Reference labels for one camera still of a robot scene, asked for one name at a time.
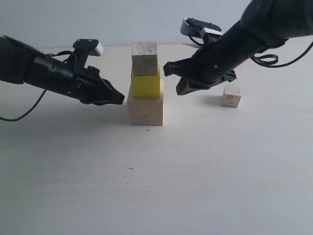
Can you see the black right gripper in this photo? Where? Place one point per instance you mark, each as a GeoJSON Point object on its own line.
{"type": "Point", "coordinates": [206, 68]}

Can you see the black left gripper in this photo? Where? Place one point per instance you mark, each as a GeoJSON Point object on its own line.
{"type": "Point", "coordinates": [90, 88]}

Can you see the large wooden cube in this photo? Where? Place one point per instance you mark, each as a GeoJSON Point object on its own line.
{"type": "Point", "coordinates": [146, 111]}

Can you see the yellow foam cube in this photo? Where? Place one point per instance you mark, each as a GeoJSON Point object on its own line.
{"type": "Point", "coordinates": [146, 86]}

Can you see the medium wooden cube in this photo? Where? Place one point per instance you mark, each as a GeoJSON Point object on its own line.
{"type": "Point", "coordinates": [144, 58]}

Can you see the small wooden cube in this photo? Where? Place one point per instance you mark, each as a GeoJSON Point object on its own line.
{"type": "Point", "coordinates": [231, 96]}

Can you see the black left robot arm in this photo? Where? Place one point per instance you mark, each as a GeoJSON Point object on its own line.
{"type": "Point", "coordinates": [63, 73]}

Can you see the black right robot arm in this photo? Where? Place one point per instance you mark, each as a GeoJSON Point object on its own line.
{"type": "Point", "coordinates": [264, 25]}

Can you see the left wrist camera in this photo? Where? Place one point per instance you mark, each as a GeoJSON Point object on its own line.
{"type": "Point", "coordinates": [92, 46]}

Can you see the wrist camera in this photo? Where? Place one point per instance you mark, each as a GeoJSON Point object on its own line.
{"type": "Point", "coordinates": [198, 29]}
{"type": "Point", "coordinates": [92, 46]}

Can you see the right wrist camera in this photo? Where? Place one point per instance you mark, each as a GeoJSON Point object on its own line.
{"type": "Point", "coordinates": [198, 29]}

